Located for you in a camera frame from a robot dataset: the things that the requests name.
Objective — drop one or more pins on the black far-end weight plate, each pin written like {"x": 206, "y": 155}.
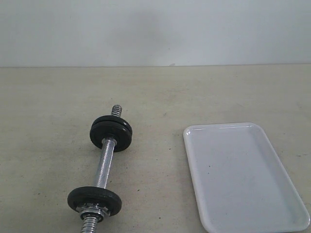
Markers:
{"x": 120, "y": 132}

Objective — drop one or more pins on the chrome star collar nut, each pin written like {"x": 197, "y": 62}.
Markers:
{"x": 93, "y": 210}

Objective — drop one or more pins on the chrome dumbbell bar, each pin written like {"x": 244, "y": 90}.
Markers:
{"x": 101, "y": 177}

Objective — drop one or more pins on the white rectangular tray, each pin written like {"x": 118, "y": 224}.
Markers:
{"x": 240, "y": 184}

